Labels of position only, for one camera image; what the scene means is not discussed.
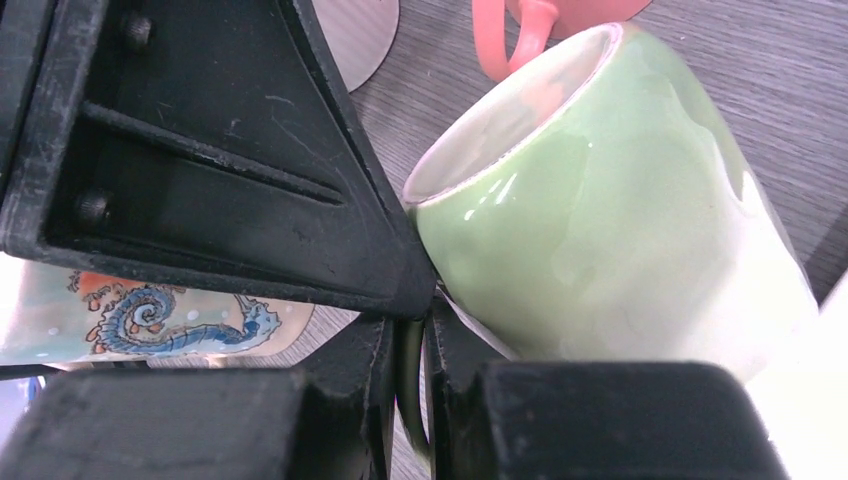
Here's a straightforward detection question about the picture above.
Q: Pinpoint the light green mug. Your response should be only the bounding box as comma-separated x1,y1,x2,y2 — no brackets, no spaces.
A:
402,22,818,381

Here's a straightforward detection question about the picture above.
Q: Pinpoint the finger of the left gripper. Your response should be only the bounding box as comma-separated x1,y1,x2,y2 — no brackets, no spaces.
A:
1,1,436,318

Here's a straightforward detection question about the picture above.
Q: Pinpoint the white mug black handle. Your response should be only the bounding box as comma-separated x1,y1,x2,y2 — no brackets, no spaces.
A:
312,0,400,92

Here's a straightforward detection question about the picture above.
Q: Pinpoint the pink mug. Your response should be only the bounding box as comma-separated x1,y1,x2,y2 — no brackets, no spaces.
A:
471,0,651,82

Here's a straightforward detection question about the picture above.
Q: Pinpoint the beige seahorse mug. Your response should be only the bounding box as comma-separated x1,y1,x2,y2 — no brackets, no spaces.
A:
1,254,314,366

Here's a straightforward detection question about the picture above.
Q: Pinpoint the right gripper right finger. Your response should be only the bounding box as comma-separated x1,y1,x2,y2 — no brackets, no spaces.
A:
424,298,787,479

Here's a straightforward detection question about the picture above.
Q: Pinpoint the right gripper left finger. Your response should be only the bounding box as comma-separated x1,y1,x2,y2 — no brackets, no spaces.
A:
1,315,395,479

